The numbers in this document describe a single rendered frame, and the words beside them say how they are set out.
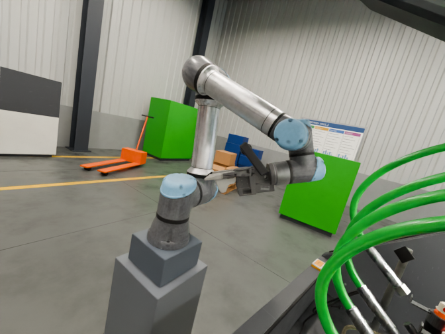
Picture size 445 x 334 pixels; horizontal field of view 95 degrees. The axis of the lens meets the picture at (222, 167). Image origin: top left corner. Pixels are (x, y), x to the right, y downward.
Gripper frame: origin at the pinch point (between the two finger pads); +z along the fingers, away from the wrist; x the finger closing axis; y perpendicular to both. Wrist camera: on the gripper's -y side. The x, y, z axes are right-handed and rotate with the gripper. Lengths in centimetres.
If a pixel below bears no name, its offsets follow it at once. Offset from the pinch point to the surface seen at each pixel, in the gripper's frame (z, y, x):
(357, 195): -32.5, 5.9, -21.2
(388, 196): -31.3, 3.7, -31.0
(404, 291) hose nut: -36, 23, -28
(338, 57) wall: -377, -239, 563
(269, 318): -11.0, 30.6, -22.0
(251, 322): -7.1, 29.4, -23.8
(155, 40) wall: 155, -361, 581
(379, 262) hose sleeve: -33.5, 18.6, -25.3
